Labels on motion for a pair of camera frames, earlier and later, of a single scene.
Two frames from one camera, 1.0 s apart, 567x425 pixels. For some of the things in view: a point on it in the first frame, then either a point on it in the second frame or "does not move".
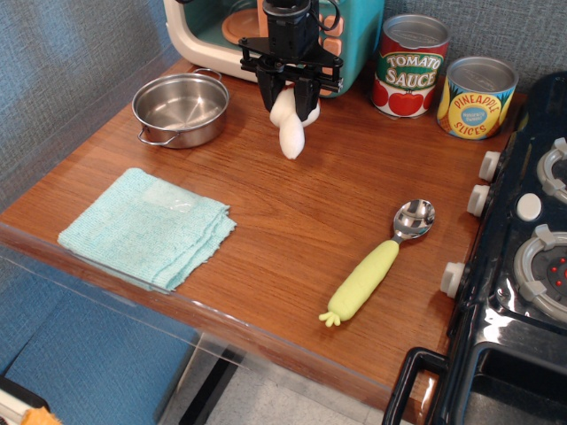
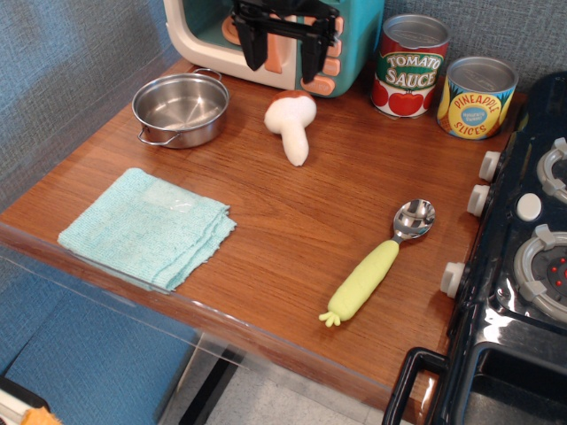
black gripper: (293, 49) → (314, 23)
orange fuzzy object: (39, 416) does not move
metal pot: (182, 111) does not move
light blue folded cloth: (148, 228) does not move
